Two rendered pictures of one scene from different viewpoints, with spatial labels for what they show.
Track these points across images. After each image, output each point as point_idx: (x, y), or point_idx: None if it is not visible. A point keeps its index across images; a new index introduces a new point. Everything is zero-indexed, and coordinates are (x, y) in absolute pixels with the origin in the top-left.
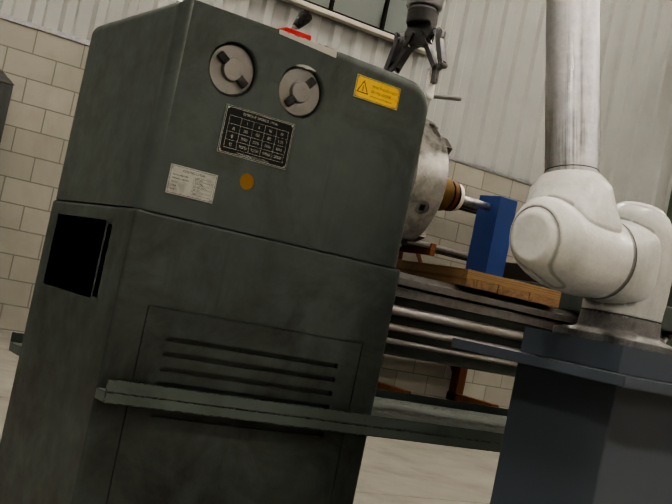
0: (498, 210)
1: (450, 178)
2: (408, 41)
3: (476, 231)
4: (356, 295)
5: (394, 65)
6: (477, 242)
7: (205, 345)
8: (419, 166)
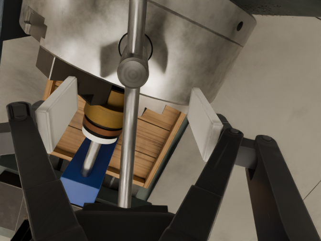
0: (67, 166)
1: (91, 120)
2: (180, 211)
3: (103, 159)
4: None
5: (226, 141)
6: (101, 151)
7: None
8: None
